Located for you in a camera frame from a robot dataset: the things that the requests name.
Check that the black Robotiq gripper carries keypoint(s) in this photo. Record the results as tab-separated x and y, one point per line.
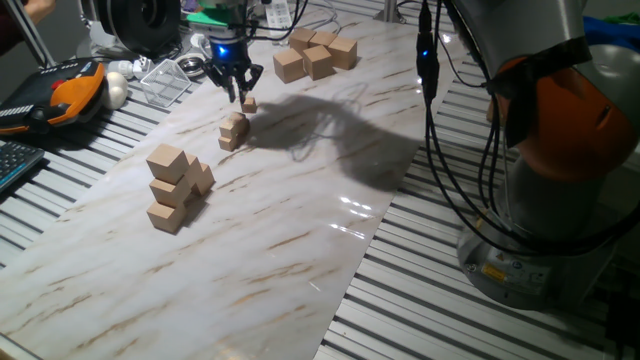
230	57

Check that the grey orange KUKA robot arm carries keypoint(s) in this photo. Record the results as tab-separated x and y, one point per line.
575	130

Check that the dark red sleeved forearm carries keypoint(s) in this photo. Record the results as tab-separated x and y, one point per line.
10	32

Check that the bare person hand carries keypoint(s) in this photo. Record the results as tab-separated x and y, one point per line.
40	7

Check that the round metal bowl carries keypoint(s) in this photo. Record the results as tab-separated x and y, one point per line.
191	64

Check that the white round power socket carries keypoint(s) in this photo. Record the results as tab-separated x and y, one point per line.
200	42

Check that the large wooden cube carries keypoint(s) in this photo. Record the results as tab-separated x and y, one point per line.
323	38
302	39
343	52
318	62
288	65

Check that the clear plastic box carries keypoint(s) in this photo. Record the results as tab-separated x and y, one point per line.
165	82

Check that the white power strip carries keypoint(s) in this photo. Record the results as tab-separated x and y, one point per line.
277	15

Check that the medium wooden cube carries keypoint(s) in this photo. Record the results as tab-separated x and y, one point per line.
169	194
205	180
167	162
194	170
165	217

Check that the black round spool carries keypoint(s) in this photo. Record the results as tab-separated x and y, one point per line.
140	25

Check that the white plug adapter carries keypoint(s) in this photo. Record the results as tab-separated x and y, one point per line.
122	67

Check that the white egg shaped object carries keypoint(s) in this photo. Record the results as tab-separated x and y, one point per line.
116	90

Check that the orange black teach pendant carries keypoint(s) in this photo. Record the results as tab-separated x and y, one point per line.
75	95

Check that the marble pattern mat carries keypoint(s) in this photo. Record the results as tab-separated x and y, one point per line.
250	250

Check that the black computer keyboard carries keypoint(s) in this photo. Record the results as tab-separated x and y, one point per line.
17	160

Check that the blue bag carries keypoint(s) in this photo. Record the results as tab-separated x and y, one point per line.
610	32

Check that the green cloth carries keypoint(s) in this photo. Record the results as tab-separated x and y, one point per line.
625	19

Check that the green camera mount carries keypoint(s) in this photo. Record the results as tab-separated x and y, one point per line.
210	19

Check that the aluminium upright post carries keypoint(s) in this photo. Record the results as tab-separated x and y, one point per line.
390	7

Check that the aluminium frame profile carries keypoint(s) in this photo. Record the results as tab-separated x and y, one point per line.
30	30

